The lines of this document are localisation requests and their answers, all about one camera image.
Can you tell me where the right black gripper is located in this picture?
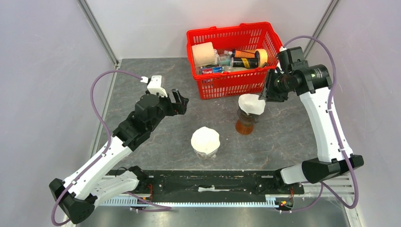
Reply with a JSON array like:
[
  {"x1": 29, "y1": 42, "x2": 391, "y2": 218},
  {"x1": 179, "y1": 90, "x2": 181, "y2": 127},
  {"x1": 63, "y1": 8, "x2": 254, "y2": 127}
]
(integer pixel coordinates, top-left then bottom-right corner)
[{"x1": 258, "y1": 68, "x2": 295, "y2": 103}]

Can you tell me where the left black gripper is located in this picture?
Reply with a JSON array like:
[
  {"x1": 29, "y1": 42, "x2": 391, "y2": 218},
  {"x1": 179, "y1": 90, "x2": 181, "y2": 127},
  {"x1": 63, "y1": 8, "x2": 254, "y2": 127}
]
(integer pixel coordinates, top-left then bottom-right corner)
[{"x1": 148, "y1": 88, "x2": 189, "y2": 132}]

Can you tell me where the white paper coffee filter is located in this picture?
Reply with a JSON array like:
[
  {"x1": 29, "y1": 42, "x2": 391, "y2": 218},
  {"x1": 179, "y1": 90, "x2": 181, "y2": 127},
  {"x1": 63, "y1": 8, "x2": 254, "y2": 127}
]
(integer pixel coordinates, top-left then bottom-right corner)
[
  {"x1": 238, "y1": 94, "x2": 266, "y2": 115},
  {"x1": 191, "y1": 127, "x2": 220, "y2": 155}
]

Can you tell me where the dark glass dripper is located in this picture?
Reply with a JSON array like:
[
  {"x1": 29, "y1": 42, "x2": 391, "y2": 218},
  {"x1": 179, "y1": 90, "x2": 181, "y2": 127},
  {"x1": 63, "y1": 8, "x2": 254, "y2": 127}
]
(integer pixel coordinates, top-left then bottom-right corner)
[{"x1": 237, "y1": 108, "x2": 260, "y2": 125}]

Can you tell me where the clear glass dripper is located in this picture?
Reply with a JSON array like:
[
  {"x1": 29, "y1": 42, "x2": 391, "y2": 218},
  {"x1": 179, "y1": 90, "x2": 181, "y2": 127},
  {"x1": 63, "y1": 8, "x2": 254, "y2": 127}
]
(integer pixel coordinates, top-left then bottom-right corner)
[{"x1": 194, "y1": 148, "x2": 218, "y2": 160}]

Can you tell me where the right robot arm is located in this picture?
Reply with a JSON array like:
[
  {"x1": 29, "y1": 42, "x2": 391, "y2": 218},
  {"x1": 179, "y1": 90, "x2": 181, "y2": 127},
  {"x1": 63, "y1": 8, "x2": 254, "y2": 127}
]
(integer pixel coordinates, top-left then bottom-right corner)
[{"x1": 260, "y1": 64, "x2": 364, "y2": 193}]

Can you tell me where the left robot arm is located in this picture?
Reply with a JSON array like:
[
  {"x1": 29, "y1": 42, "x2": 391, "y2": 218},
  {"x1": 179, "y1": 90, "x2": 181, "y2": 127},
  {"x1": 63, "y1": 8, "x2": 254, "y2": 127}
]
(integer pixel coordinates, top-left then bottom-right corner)
[{"x1": 49, "y1": 89, "x2": 189, "y2": 226}]

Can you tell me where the glass carafe with coffee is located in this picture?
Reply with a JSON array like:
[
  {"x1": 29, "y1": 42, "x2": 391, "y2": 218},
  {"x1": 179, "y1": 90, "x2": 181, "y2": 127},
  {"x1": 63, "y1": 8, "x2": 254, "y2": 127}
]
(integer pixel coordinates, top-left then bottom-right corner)
[{"x1": 235, "y1": 120, "x2": 255, "y2": 135}]

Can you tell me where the yellow masking tape roll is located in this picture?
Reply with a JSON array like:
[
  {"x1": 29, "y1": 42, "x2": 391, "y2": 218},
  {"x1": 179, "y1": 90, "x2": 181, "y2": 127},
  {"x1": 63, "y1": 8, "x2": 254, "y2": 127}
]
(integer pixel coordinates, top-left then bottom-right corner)
[{"x1": 254, "y1": 49, "x2": 268, "y2": 68}]

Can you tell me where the black orange cylindrical can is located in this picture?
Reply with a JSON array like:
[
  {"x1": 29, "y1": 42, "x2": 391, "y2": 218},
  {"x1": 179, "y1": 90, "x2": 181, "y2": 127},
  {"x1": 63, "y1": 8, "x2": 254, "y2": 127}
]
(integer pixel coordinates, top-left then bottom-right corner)
[{"x1": 231, "y1": 49, "x2": 259, "y2": 69}]

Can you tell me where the blue red packet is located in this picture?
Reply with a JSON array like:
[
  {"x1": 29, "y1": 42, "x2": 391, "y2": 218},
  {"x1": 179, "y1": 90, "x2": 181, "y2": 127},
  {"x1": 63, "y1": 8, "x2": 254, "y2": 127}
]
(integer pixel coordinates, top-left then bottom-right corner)
[{"x1": 199, "y1": 66, "x2": 225, "y2": 75}]

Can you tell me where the beige paper towel roll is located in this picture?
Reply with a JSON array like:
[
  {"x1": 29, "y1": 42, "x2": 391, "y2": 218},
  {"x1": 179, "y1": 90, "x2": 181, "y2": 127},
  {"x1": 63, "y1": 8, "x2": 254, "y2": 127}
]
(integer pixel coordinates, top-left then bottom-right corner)
[{"x1": 192, "y1": 42, "x2": 216, "y2": 67}]

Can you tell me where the red plastic shopping basket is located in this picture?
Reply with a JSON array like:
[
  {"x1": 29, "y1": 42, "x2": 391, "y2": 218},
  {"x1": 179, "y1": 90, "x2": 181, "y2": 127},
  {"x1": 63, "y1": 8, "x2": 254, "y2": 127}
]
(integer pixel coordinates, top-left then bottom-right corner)
[{"x1": 186, "y1": 22, "x2": 282, "y2": 99}]

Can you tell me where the clear plastic bottle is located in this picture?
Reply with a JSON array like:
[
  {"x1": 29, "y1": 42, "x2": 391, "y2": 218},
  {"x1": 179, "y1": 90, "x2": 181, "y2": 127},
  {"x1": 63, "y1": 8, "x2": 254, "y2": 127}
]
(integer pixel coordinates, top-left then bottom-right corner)
[{"x1": 216, "y1": 50, "x2": 233, "y2": 66}]

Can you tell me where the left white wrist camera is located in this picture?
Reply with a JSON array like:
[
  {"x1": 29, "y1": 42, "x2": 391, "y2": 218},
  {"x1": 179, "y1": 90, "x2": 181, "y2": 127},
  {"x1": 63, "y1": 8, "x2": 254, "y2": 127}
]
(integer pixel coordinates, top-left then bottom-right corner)
[{"x1": 140, "y1": 75, "x2": 168, "y2": 97}]

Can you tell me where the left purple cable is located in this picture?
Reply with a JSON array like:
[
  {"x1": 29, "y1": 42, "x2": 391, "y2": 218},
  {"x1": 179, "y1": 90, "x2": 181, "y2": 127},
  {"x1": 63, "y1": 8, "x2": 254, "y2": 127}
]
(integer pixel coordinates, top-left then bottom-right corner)
[{"x1": 51, "y1": 70, "x2": 145, "y2": 226}]

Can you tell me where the purple cable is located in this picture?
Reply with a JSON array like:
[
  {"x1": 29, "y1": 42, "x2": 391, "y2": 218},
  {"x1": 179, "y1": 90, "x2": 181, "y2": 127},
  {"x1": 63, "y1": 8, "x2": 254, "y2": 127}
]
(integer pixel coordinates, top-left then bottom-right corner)
[
  {"x1": 279, "y1": 35, "x2": 359, "y2": 214},
  {"x1": 51, "y1": 70, "x2": 145, "y2": 226}
]

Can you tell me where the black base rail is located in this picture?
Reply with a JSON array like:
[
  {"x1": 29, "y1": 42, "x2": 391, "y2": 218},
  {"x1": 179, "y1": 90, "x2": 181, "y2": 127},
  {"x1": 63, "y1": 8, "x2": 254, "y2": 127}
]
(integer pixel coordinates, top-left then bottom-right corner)
[{"x1": 108, "y1": 169, "x2": 305, "y2": 204}]

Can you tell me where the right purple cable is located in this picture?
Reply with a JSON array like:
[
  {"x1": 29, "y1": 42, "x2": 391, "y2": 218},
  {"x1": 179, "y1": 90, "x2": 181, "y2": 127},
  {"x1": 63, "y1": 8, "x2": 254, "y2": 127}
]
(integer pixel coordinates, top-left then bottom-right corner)
[{"x1": 279, "y1": 35, "x2": 359, "y2": 214}]

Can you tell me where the white slotted cable duct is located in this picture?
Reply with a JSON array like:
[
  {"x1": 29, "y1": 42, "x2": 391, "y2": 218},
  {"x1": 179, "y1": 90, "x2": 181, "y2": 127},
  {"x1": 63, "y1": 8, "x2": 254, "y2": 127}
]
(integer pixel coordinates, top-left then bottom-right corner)
[{"x1": 100, "y1": 195, "x2": 287, "y2": 209}]

